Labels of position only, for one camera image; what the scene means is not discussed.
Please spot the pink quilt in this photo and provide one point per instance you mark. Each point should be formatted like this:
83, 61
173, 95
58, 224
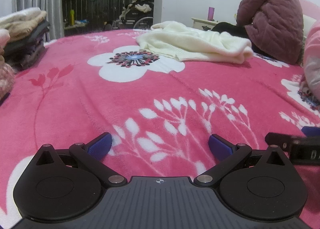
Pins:
312, 64

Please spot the cream nightstand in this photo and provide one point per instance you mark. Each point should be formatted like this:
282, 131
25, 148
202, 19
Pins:
202, 22

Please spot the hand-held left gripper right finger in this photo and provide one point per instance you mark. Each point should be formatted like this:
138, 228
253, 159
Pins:
220, 147

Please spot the pink padded headboard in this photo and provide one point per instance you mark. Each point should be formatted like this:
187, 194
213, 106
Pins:
308, 6

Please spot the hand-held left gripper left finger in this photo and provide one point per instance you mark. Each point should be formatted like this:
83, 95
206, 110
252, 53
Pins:
100, 145

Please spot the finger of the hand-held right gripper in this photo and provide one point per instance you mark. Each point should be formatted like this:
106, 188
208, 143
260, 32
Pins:
277, 140
311, 131

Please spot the purple cup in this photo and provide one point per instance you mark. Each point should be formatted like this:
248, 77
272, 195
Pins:
211, 13

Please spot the wheelchair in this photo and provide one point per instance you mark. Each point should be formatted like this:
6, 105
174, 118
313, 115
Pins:
132, 14

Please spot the stack of folded clothes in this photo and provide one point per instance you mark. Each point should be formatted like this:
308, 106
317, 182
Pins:
27, 34

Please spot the yellow-green bottle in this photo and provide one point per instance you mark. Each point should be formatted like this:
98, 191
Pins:
72, 17

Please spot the white knitted sweater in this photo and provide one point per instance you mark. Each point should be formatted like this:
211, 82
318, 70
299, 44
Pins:
195, 44

